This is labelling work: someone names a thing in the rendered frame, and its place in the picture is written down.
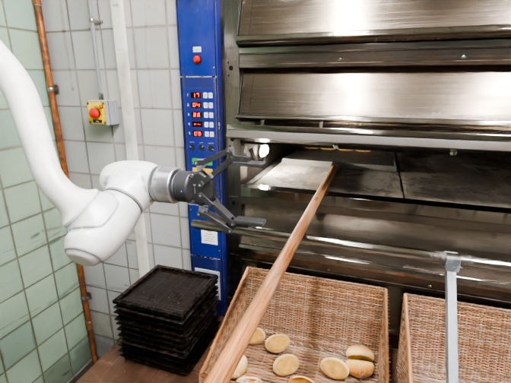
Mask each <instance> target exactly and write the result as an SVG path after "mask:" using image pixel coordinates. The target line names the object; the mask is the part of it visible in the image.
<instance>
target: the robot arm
mask: <svg viewBox="0 0 511 383"><path fill-rule="evenodd" d="M0 90H1V92H2V93H3V95H4V97H5V99H6V101H7V103H8V106H9V109H10V111H11V115H12V118H13V120H14V124H15V127H16V129H17V133H18V135H19V138H20V140H21V144H22V147H23V149H24V153H25V156H26V158H27V162H28V164H29V167H30V171H31V172H32V174H33V177H34V179H35V181H36V183H37V185H38V186H39V188H40V190H41V191H42V193H43V194H44V195H45V196H46V197H47V198H48V200H49V201H50V202H51V203H52V204H53V205H54V206H55V207H56V208H57V209H58V211H59V212H60V214H61V215H62V225H63V226H64V227H65V228H66V230H67V233H68V234H67V235H66V237H65V239H64V249H65V253H66V254H67V256H68V257H69V259H71V260H72V261H73V262H75V263H77V264H81V265H84V266H95V265H97V264H100V263H102V262H103V261H106V260H107V259H109V258H110V257H112V256H113V255H114V254H115V253H116V252H117V251H118V250H119V248H120V247H121V246H122V245H123V243H124V242H125V241H126V240H127V238H128V237H129V236H130V234H131V233H132V230H133V229H134V228H135V226H136V223H137V222H138V219H139V217H140V216H141V214H142V213H143V212H144V211H145V210H146V209H147V208H148V207H150V206H151V205H152V204H153V203H154V202H155V201H156V202H160V203H161V202H163V203H170V204H176V203H178V202H180V201H181V202H188V203H196V204H198V205H199V206H198V212H197V213H196V214H197V216H198V217H203V218H205V219H207V220H209V221H210V222H212V223H213V224H215V225H216V226H219V227H220V228H221V229H223V230H224V231H226V232H228V233H229V234H231V233H232V232H233V231H234V230H235V229H236V226H238V227H243V228H248V227H249V226H264V224H265V223H266V219H260V218H254V217H243V216H238V217H235V216H234V215H232V213H231V212H229V210H228V209H226V208H225V206H223V205H222V204H221V203H220V202H219V200H218V199H217V198H216V197H215V196H216V194H217V191H216V182H215V180H214V178H215V177H216V176H217V175H218V174H219V173H221V172H222V171H223V170H224V169H226V168H227V167H228V166H229V165H230V164H232V165H233V166H248V167H258V168H263V167H264V166H266V162H265V161H254V160H250V157H249V156H240V155H236V154H235V152H234V147H228V148H227V149H225V150H222V151H221V152H219V153H217V154H214V155H212V156H210V157H208V158H204V159H198V160H196V161H194V165H195V166H196V167H197V172H193V171H184V170H182V169H181V168H179V167H173V166H158V165H156V164H154V163H150V162H146V161H139V160H124V161H119V162H115V163H111V164H109V165H107V166H105V167H104V168H103V170H102V172H101V174H100V187H101V188H102V189H103V191H99V190H97V189H96V188H95V189H83V188H79V187H77V186H76V185H75V184H73V183H72V182H71V181H70V180H69V179H68V178H67V177H66V176H65V174H64V173H63V171H62V168H61V166H60V164H59V161H58V157H57V155H56V150H55V148H54V145H53V142H52V137H51V134H50V131H49V127H48V124H47V121H46V117H45V113H44V111H43V106H42V103H41V101H40V97H39V94H38V93H37V89H36V88H35V86H34V84H33V82H32V80H31V78H30V76H29V74H28V73H27V72H26V70H25V69H24V67H23V66H22V64H21V63H20V62H19V61H18V60H17V59H16V58H15V56H14V55H13V54H12V53H11V51H10V50H9V49H8V48H7V47H6V46H5V45H4V43H3V42H2V41H1V40H0ZM225 155H228V158H227V159H226V160H225V161H224V162H223V163H222V164H221V165H220V166H218V167H217V168H216V169H215V170H214V171H212V172H211V173H210V174H207V173H206V172H205V171H203V168H205V167H206V164H208V163H210V162H212V161H214V160H216V159H219V158H221V157H223V156H225ZM211 200H212V201H213V202H212V201H211ZM205 204H207V205H208V206H209V207H211V208H213V209H214V210H215V211H216V212H217V213H218V214H219V215H220V216H221V217H220V216H218V215H217V214H215V213H214V212H212V211H210V210H209V209H208V208H207V207H205Z"/></svg>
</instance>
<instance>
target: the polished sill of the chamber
mask: <svg viewBox="0 0 511 383"><path fill-rule="evenodd" d="M316 192H317V190H310V189H301V188H286V187H277V186H269V185H253V184H245V185H244V186H242V187H241V197H247V198H261V199H268V200H276V201H290V202H297V203H304V204H309V203H310V202H311V200H312V199H313V196H314V195H315V193H316ZM319 205H326V206H333V207H347V208H355V209H362V210H376V211H383V212H391V213H398V214H412V215H420V216H427V217H441V218H448V219H456V220H470V221H477V222H485V223H498V224H506V225H511V208H505V207H490V206H481V205H473V204H457V203H449V202H440V201H425V200H416V199H408V198H392V197H383V196H375V195H359V194H351V193H343V192H334V191H326V192H325V194H324V196H323V198H322V200H321V202H320V204H319Z"/></svg>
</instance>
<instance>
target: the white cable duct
mask: <svg viewBox="0 0 511 383"><path fill-rule="evenodd" d="M110 7H111V15H112V22H113V35H114V43H115V50H116V64H117V71H118V78H119V92H120V99H121V106H122V120H123V127H124V135H125V148H126V155H127V160H138V146H137V138H136V130H135V115H134V107H133V99H132V84H131V76H130V68H129V54H128V45H127V37H126V29H125V14H124V6H123V0H110ZM135 240H136V247H137V254H138V268H139V275H140V278H141V277H143V276H144V275H145V274H146V273H147V272H148V271H150V270H149V262H148V247H147V240H146V231H145V223H144V212H143V213H142V214H141V216H140V217H139V219H138V222H137V223H136V226H135Z"/></svg>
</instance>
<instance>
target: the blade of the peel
mask: <svg viewBox="0 0 511 383"><path fill-rule="evenodd" d="M333 161H340V166H339V168H343V169H364V170H375V171H385V172H396V167H397V166H396V163H395V158H394V157H388V156H375V155H363V154H337V153H325V152H312V151H298V150H297V151H296V152H294V153H292V154H290V155H288V156H286V157H284V158H282V161H281V164H291V165H302V166H322V167H331V164H332V162H333Z"/></svg>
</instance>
